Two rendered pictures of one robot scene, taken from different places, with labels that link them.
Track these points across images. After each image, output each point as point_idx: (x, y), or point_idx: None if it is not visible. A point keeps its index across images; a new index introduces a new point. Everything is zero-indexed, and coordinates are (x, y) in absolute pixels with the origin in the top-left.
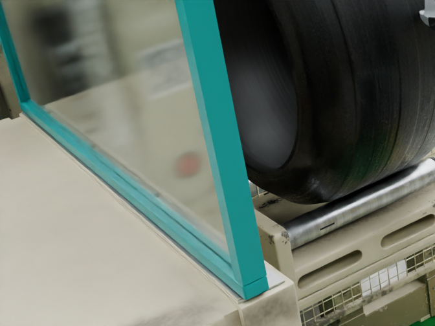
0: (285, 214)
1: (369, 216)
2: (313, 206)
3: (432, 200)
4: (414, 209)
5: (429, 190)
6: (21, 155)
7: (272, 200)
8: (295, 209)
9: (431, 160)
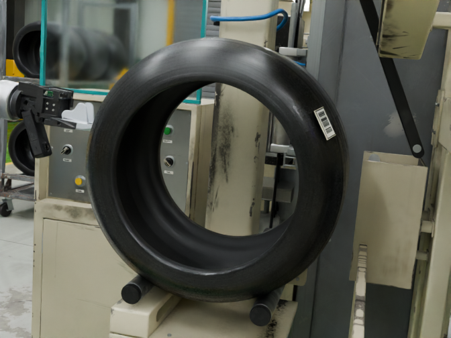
0: (246, 318)
1: (156, 287)
2: (235, 327)
3: (122, 300)
4: None
5: (131, 306)
6: None
7: (273, 325)
8: (244, 322)
9: (130, 282)
